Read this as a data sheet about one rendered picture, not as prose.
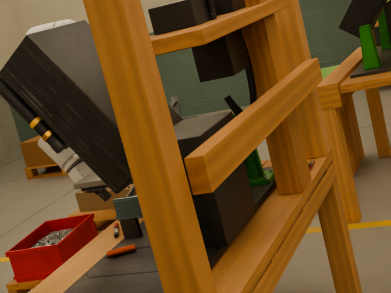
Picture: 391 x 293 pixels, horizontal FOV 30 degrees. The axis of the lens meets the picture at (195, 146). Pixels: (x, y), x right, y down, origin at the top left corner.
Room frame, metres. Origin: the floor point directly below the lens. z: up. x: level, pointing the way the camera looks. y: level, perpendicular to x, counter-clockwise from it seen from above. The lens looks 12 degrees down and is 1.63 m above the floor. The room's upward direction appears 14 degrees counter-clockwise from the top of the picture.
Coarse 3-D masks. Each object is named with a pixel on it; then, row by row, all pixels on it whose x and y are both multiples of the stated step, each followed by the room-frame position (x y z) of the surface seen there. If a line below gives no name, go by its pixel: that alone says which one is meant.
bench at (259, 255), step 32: (320, 160) 2.77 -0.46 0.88; (320, 192) 2.61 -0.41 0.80; (256, 224) 2.21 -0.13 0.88; (288, 224) 2.18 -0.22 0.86; (224, 256) 2.00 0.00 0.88; (256, 256) 1.94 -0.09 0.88; (288, 256) 2.13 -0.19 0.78; (352, 256) 2.86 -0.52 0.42; (224, 288) 1.78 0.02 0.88; (256, 288) 1.84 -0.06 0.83; (352, 288) 2.82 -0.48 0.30
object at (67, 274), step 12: (108, 228) 2.51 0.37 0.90; (120, 228) 2.48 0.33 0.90; (96, 240) 2.41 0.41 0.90; (108, 240) 2.38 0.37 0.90; (120, 240) 2.35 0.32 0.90; (84, 252) 2.31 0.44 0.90; (96, 252) 2.28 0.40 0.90; (72, 264) 2.22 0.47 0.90; (84, 264) 2.19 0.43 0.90; (48, 276) 2.17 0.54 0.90; (60, 276) 2.14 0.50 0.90; (72, 276) 2.11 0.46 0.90; (36, 288) 2.08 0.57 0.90; (48, 288) 2.06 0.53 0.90; (60, 288) 2.03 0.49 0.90
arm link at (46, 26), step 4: (44, 24) 2.86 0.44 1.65; (48, 24) 2.84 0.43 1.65; (52, 24) 2.83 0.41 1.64; (32, 28) 2.86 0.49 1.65; (36, 28) 2.85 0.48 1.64; (40, 28) 2.84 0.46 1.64; (44, 28) 2.83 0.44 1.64; (48, 28) 2.83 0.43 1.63; (28, 32) 2.86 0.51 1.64; (32, 32) 2.85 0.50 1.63
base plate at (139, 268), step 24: (264, 168) 2.80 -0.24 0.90; (264, 192) 2.47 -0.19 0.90; (144, 240) 2.28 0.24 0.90; (96, 264) 2.17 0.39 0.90; (120, 264) 2.11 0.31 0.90; (144, 264) 2.05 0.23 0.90; (72, 288) 2.01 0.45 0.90; (96, 288) 1.96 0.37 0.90; (120, 288) 1.91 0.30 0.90; (144, 288) 1.86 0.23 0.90
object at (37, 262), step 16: (48, 224) 2.76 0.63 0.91; (64, 224) 2.74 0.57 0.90; (80, 224) 2.59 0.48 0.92; (32, 240) 2.64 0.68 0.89; (48, 240) 2.64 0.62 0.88; (64, 240) 2.46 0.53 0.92; (80, 240) 2.57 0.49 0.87; (16, 256) 2.47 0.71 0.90; (32, 256) 2.45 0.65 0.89; (48, 256) 2.43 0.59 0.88; (64, 256) 2.44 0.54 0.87; (16, 272) 2.48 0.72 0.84; (32, 272) 2.46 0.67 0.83; (48, 272) 2.43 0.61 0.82
